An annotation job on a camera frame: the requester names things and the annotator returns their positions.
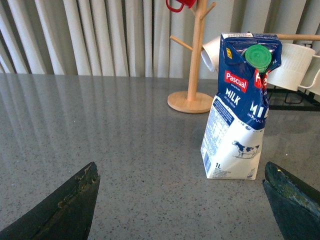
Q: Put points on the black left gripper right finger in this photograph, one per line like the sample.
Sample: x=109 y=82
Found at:
x=295 y=204

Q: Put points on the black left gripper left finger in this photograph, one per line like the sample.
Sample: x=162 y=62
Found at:
x=66 y=214

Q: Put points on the blue white milk carton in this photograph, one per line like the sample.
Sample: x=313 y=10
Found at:
x=233 y=137

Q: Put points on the small white hanging cup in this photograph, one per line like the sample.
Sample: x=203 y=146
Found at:
x=211 y=54

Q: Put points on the white ribbed mug right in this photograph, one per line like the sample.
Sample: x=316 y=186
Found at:
x=311 y=79

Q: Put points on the white ribbed mug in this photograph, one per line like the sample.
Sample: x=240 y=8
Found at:
x=311 y=79
x=295 y=60

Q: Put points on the wooden mug tree stand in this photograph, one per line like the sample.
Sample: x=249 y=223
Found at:
x=192 y=101

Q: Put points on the white ribbed mug left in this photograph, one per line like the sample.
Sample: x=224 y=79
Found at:
x=295 y=60

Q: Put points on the white pleated curtain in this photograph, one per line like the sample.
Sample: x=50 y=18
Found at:
x=130 y=38

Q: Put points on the red mug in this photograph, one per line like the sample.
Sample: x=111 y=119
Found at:
x=181 y=4

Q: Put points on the black wire mug rack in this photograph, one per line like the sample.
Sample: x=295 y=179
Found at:
x=285 y=96

